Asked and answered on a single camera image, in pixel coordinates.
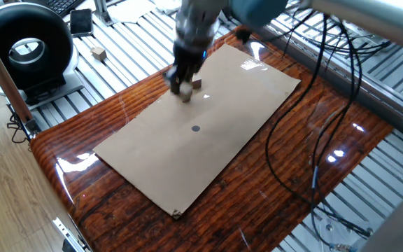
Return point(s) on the small aluminium bracket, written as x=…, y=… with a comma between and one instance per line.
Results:
x=101, y=14

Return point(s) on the clear adhesive tape strip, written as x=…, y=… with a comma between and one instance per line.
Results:
x=177, y=214

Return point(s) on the brown cardboard sheet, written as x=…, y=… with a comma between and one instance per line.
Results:
x=152, y=168

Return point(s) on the glossy brown wooden board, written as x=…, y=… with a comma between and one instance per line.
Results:
x=117, y=217

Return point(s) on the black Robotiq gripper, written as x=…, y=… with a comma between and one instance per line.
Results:
x=189, y=56

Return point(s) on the black computer keyboard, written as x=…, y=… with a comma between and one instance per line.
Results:
x=61, y=5

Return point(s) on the black smartphone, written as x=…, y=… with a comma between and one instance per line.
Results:
x=81, y=22

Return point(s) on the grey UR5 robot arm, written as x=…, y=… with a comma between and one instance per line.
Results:
x=257, y=10

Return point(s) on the white crumpled sheet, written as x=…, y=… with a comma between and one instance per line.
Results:
x=131, y=10

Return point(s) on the metal drawer rail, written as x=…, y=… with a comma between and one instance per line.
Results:
x=68, y=234

